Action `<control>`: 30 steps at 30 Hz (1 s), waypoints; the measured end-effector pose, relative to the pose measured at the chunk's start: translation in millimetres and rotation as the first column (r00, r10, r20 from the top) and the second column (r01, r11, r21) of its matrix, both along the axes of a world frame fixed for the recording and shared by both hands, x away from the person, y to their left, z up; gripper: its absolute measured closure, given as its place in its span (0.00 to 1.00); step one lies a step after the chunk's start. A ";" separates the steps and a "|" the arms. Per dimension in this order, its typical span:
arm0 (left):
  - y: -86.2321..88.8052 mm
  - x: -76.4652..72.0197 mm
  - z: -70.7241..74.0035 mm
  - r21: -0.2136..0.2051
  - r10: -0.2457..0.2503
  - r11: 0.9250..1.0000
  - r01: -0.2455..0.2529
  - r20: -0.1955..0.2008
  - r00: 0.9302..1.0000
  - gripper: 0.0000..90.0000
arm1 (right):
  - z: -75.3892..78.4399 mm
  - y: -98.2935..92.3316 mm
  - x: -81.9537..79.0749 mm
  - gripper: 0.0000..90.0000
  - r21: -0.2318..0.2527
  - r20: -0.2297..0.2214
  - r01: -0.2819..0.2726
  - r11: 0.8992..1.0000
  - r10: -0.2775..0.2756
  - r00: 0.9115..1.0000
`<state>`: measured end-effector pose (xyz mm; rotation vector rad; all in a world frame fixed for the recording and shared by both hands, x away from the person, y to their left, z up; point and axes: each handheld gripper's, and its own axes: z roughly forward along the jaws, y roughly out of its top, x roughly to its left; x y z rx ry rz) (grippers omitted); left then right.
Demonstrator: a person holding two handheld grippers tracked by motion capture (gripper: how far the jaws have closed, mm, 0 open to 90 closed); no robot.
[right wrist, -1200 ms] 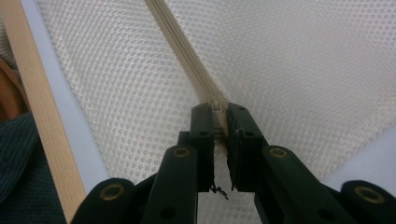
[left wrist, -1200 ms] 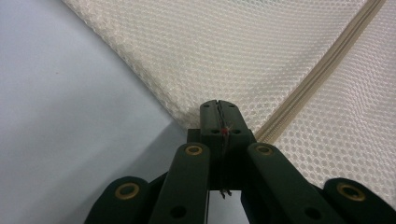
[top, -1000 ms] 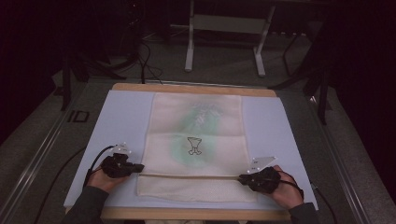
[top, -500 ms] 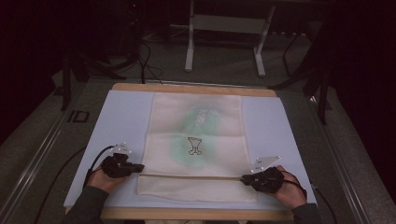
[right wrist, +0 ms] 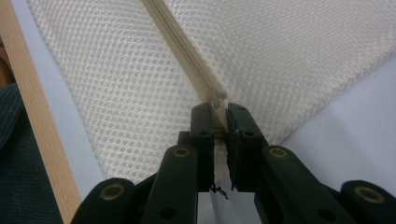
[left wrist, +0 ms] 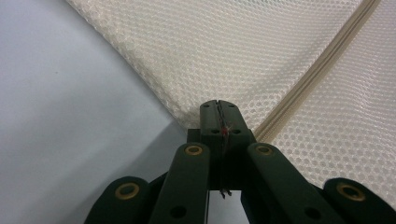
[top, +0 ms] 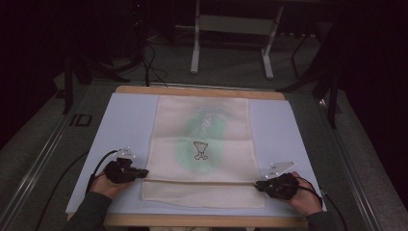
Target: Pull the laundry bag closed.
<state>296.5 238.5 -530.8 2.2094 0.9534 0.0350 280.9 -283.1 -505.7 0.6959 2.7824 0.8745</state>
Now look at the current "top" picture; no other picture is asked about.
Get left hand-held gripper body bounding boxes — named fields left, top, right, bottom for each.
left=104, top=146, right=140, bottom=185

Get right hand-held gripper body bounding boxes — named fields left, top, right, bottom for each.
left=265, top=161, right=300, bottom=200

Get cream towel with green print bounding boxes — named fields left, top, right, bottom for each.
left=141, top=95, right=267, bottom=210

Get person's left hand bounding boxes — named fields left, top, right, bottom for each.
left=89, top=173, right=134, bottom=200

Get person's right hand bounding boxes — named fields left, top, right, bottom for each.
left=286, top=171, right=323, bottom=217

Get pale blue table mat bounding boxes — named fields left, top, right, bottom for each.
left=65, top=91, right=327, bottom=217

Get dark tripod stand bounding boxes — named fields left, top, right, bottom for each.
left=61, top=0, right=147, bottom=116

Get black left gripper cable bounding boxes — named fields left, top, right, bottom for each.
left=33, top=148, right=122, bottom=231

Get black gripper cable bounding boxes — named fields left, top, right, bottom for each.
left=33, top=148, right=122, bottom=231
left=296, top=175, right=350, bottom=231

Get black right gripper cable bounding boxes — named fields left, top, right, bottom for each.
left=296, top=175, right=350, bottom=231

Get metal floor rail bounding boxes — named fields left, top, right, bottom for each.
left=317, top=97, right=384, bottom=231
left=0, top=109, right=85, bottom=231

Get black floor cables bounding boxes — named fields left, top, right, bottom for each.
left=140, top=40, right=169, bottom=89

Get black chair frame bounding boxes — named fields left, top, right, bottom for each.
left=276, top=18, right=344, bottom=130

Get white metal stand frame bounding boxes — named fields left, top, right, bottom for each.
left=190, top=0, right=285, bottom=81

